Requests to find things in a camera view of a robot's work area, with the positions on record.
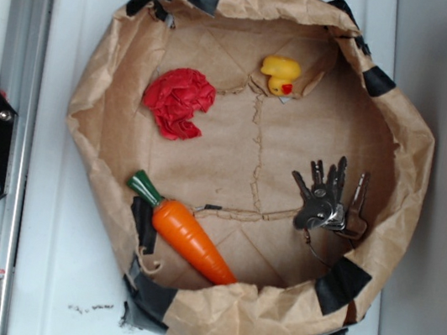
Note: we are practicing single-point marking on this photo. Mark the silver key bunch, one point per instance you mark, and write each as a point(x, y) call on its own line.
point(323, 207)

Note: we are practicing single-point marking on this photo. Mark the orange plastic toy carrot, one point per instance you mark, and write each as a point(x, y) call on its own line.
point(181, 230)

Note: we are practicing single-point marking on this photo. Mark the crumpled red paper ball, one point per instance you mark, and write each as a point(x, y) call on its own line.
point(174, 98)

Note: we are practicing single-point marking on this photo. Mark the yellow rubber duck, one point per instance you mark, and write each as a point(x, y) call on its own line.
point(281, 72)

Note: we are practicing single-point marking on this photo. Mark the brown paper bag bin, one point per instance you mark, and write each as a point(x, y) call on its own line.
point(236, 179)

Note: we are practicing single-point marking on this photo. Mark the white tray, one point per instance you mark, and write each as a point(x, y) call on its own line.
point(66, 280)

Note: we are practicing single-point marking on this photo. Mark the aluminium extrusion rail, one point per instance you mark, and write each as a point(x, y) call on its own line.
point(20, 76)

